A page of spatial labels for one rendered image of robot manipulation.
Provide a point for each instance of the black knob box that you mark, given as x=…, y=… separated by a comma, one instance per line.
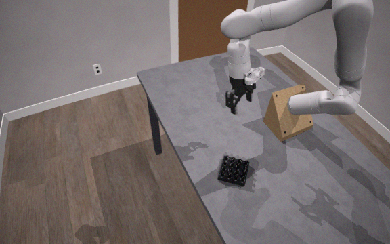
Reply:
x=231, y=168

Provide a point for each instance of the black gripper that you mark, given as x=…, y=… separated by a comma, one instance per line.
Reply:
x=238, y=91

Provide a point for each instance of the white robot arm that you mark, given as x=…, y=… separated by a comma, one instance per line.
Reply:
x=352, y=20

